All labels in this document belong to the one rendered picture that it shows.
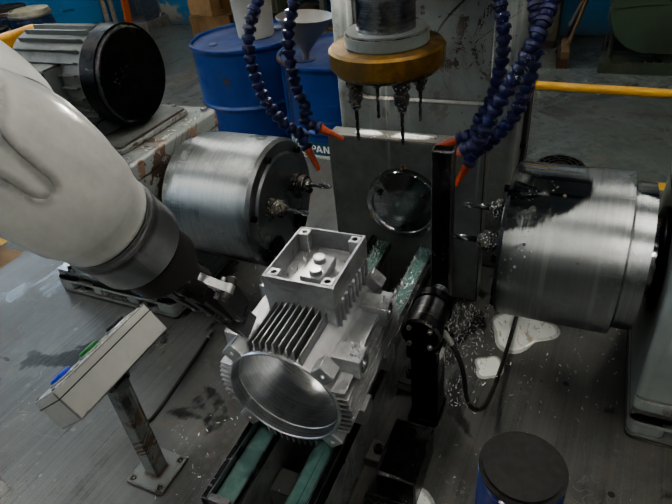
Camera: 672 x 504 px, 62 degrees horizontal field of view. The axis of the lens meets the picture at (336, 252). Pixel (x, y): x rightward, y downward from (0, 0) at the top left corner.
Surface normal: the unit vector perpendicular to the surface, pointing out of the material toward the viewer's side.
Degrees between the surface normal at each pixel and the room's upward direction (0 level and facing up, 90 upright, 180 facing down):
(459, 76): 90
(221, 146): 13
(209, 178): 43
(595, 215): 36
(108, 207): 95
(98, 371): 52
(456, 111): 90
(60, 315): 0
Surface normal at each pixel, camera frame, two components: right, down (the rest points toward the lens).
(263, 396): 0.61, -0.44
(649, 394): -0.40, 0.55
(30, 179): 0.64, 0.46
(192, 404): -0.09, -0.81
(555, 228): -0.36, -0.15
